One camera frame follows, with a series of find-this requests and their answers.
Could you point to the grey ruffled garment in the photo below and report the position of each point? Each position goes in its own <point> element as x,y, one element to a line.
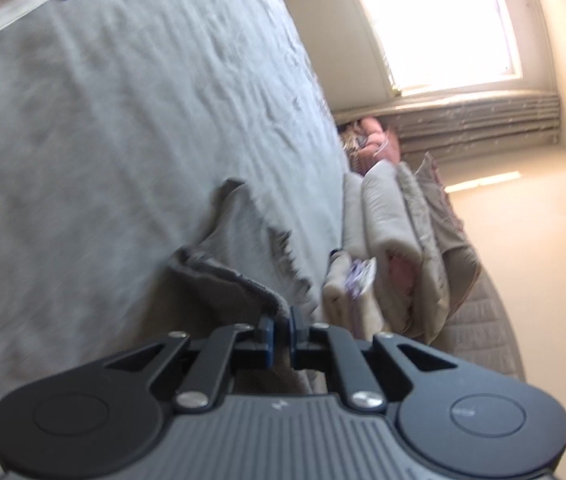
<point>248,230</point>

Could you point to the pink pillows by window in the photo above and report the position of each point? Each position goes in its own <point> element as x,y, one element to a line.
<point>378,140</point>

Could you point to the purple folded garment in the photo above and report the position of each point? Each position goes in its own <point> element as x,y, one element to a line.
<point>355,280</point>

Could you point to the patterned cloth bundle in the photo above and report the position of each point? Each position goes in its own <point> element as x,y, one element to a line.
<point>353,142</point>

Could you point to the window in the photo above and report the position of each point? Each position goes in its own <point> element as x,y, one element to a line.
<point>438,20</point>

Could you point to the grey patterned curtain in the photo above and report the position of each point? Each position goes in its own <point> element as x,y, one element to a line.
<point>488,125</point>

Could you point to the grey pink-trimmed pillow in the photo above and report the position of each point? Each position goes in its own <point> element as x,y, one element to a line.
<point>435,185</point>

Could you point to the grey bed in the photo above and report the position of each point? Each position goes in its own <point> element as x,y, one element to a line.
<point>113,135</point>

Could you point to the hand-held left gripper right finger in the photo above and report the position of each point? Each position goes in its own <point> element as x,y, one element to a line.
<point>297,345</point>

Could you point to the grey quilted headboard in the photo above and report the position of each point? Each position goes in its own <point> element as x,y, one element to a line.
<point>488,330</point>

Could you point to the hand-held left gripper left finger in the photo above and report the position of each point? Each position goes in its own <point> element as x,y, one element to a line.
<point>266,345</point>

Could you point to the beige folded garment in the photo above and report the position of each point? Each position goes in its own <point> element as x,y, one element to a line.
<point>335,295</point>

